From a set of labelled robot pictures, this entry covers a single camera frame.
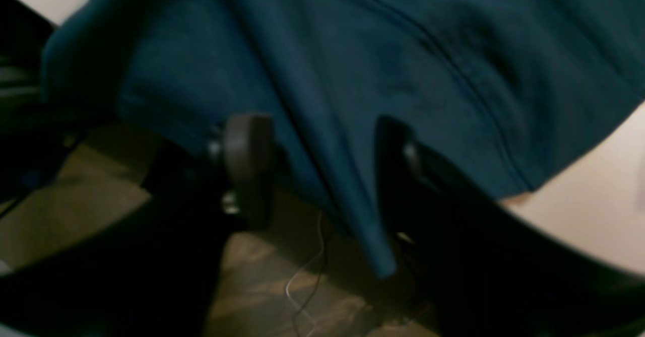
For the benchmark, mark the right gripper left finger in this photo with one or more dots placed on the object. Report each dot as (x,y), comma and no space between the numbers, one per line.
(155,272)

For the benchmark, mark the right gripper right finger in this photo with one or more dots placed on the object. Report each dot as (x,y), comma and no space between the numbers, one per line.
(489,273)

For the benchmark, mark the dark blue T-shirt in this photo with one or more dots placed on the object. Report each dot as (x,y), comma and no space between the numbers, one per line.
(511,91)

